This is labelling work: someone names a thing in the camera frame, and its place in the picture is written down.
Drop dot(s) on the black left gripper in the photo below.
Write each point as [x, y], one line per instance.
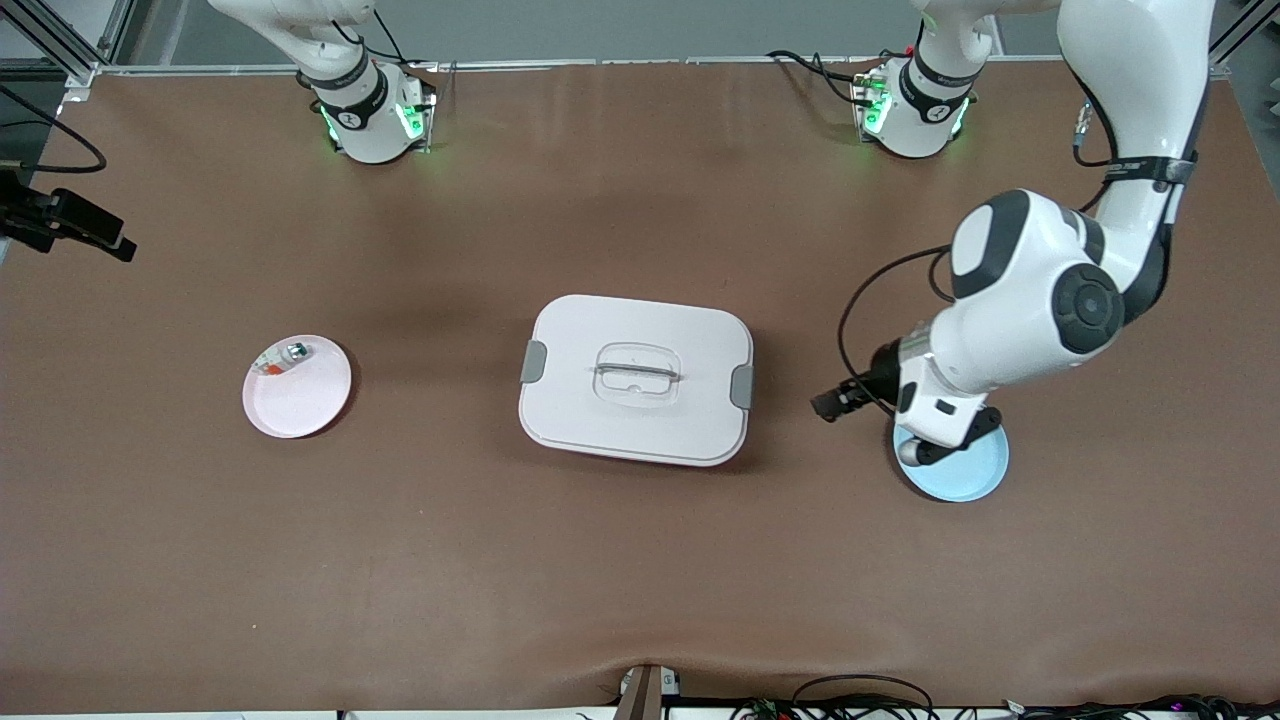
[882, 371]

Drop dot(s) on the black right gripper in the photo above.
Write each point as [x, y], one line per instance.
[14, 199]

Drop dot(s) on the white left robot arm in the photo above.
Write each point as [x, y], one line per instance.
[1010, 330]

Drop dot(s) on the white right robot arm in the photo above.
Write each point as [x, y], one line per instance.
[360, 120]

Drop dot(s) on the grey box latch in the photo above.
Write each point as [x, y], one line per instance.
[533, 361]
[742, 387]

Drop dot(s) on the blue round plate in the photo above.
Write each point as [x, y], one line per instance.
[960, 478]

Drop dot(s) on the white lidded storage box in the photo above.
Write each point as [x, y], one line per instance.
[640, 330]

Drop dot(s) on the brown table cover mat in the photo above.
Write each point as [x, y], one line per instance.
[640, 560]

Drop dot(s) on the pink round plate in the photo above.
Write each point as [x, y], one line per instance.
[300, 400]

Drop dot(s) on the aluminium frame post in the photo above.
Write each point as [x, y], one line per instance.
[85, 72]
[1220, 62]

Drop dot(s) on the brown camera mount post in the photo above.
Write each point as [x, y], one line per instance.
[645, 695]

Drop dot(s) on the silver table edge rail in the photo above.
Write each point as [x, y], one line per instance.
[650, 63]

